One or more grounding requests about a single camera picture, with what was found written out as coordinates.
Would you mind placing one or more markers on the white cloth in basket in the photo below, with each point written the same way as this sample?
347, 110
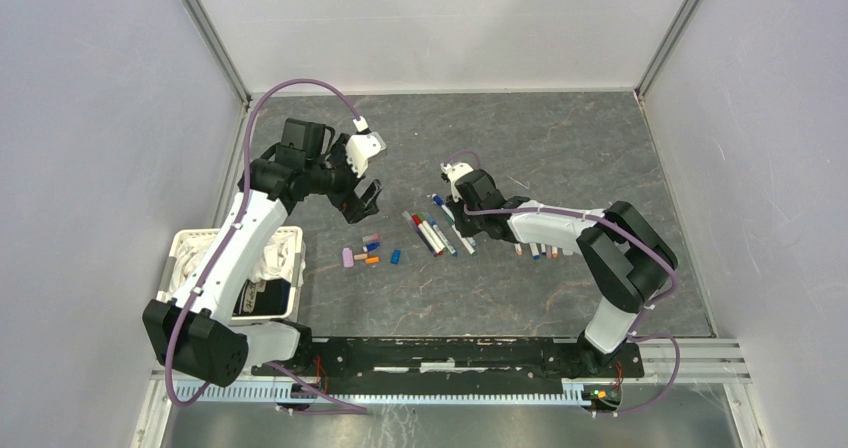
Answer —
283, 257

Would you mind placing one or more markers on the black item in basket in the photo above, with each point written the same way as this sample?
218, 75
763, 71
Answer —
263, 298

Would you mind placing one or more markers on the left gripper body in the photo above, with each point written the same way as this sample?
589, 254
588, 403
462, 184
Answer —
339, 185

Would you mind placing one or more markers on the purple grey marker pen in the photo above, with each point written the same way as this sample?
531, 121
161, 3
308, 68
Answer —
409, 219

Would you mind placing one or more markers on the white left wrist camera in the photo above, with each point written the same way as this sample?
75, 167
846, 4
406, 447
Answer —
361, 148

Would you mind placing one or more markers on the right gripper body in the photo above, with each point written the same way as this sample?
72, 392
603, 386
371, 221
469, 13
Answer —
468, 223

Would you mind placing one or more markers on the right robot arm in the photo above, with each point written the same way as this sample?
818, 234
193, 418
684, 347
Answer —
631, 264

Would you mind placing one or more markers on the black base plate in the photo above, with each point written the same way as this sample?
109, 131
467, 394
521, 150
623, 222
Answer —
455, 365

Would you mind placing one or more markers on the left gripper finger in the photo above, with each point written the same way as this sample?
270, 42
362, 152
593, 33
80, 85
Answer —
370, 197
354, 211

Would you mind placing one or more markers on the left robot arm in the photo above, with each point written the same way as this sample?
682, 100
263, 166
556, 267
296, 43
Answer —
191, 333

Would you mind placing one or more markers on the green cap marker pen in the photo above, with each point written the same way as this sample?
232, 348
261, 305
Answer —
423, 218

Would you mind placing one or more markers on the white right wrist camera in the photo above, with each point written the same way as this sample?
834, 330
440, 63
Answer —
452, 173

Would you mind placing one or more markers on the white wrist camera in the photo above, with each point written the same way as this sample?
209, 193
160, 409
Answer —
452, 173
361, 148

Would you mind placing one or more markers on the red cap marker pen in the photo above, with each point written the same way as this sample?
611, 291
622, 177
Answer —
427, 233

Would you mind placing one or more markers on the dark blue cap marker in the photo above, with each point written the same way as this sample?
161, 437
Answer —
465, 241

